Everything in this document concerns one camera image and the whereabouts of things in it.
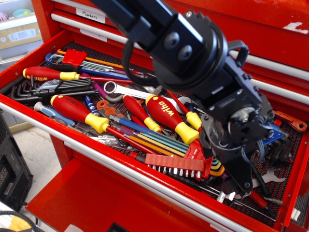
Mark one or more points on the red yellow screwdriver front left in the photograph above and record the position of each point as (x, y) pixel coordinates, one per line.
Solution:
(74, 110)

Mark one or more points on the orange red flat wrench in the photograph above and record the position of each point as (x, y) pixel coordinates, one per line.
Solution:
(298, 125)

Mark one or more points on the large wiha screwdriver centre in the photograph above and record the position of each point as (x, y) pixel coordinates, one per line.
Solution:
(165, 113)

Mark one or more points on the black red drawer liner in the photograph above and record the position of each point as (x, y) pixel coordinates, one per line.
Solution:
(282, 196)

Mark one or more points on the colourful hex key set front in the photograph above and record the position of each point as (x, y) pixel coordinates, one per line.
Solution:
(173, 148)

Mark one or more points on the orange plastic tool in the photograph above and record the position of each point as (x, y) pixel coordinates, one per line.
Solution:
(106, 108)

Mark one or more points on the red bit holder with bits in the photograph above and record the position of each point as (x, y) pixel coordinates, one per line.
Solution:
(185, 164)

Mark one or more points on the blue holder hex key set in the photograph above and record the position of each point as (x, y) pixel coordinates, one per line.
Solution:
(278, 147)

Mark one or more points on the small red yellow screwdriver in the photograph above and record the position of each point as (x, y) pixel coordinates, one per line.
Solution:
(137, 110)

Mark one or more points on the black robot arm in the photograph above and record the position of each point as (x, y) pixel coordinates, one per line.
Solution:
(192, 57)

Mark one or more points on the colourful hex key set rear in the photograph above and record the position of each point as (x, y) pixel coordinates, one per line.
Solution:
(73, 60)

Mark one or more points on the blue grey precision screwdriver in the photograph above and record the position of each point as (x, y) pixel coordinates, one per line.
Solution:
(53, 114)

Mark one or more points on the black thin screwdriver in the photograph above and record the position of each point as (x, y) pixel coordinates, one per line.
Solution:
(260, 181)

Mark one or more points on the colourful hex key set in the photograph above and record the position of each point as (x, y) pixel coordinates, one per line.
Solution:
(173, 148)
(73, 60)

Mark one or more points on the wiha screwdriver top left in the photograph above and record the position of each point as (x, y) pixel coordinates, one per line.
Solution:
(42, 74)

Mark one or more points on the wiha screwdriver right slim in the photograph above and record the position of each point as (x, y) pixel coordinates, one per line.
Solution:
(192, 118)

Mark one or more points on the blue striped small tool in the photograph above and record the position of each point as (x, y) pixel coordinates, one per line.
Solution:
(90, 105)

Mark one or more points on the black hex key set left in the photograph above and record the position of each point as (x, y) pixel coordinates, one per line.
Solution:
(42, 92)

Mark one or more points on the flat silver open wrench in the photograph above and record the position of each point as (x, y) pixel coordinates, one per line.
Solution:
(272, 177)

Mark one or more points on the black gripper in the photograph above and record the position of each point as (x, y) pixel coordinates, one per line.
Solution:
(238, 118)

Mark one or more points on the black equipment box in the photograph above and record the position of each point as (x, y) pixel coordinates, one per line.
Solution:
(15, 176)

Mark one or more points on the silver combination wrench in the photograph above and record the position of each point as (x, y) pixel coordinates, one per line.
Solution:
(111, 87)

